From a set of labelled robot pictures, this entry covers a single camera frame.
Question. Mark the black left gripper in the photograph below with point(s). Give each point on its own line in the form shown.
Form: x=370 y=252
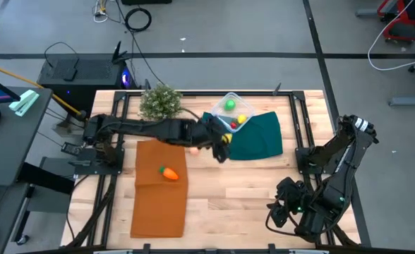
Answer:
x=207 y=134

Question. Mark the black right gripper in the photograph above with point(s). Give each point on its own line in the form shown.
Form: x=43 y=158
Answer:
x=293 y=202

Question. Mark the yellow toy lemon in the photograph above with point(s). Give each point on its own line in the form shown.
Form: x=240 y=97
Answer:
x=241 y=119
x=228 y=137

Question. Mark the orange toy carrot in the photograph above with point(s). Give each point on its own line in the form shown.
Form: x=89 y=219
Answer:
x=170 y=173

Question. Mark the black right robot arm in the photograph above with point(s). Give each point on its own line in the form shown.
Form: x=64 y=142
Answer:
x=348 y=166

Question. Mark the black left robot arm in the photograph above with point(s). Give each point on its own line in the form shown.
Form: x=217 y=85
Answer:
x=151 y=128

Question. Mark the clear plastic tupperware container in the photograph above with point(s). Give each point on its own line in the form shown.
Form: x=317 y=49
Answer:
x=239 y=100

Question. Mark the peach-coloured toy peach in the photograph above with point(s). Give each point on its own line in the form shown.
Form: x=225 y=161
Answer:
x=194 y=151

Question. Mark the dark green cloth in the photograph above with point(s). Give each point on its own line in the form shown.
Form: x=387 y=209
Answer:
x=260 y=141

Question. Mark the artificial potted plant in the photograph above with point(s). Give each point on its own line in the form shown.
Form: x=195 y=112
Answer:
x=160 y=102

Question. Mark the orange cloth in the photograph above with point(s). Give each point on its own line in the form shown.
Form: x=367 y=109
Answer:
x=158 y=204

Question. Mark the black wifi antenna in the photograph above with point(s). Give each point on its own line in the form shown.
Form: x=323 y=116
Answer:
x=117 y=53

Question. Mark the black computer tower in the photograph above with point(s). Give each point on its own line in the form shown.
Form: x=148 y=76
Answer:
x=87 y=72

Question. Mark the grey chair leg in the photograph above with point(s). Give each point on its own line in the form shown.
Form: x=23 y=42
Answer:
x=412 y=101

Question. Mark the mint green stapler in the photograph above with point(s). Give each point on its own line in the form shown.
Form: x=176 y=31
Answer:
x=24 y=102

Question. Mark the dark grey desk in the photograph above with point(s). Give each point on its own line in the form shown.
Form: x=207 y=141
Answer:
x=6 y=158

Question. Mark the yellow pole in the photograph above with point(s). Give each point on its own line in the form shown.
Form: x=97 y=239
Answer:
x=3 y=72

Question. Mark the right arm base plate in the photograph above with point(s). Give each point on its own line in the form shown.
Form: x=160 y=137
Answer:
x=302 y=166

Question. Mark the black aluminium table frame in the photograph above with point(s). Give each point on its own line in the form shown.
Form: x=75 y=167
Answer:
x=200 y=93

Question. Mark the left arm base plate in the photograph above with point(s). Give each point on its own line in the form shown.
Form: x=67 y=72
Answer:
x=98 y=170

